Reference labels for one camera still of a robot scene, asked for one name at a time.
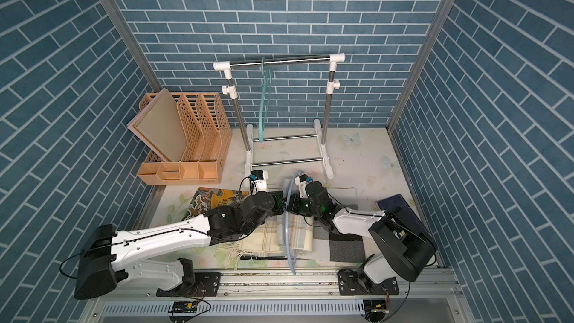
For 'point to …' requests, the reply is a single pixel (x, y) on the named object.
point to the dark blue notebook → (396, 202)
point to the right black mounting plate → (350, 284)
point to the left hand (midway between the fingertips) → (292, 197)
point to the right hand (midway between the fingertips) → (280, 203)
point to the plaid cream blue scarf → (282, 235)
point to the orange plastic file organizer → (208, 131)
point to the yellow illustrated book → (204, 198)
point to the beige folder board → (160, 122)
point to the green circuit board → (185, 306)
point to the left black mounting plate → (206, 284)
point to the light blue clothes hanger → (288, 239)
